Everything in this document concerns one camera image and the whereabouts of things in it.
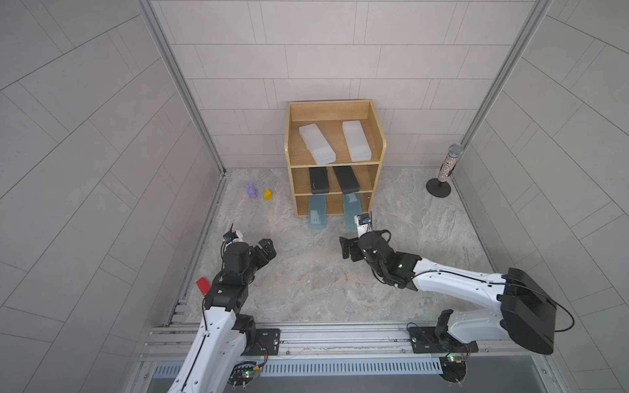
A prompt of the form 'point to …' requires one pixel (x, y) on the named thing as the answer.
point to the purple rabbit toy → (251, 192)
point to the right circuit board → (453, 368)
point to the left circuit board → (242, 372)
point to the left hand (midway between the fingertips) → (266, 243)
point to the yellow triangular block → (268, 195)
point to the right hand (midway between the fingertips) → (349, 237)
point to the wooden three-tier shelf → (333, 148)
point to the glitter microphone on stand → (436, 187)
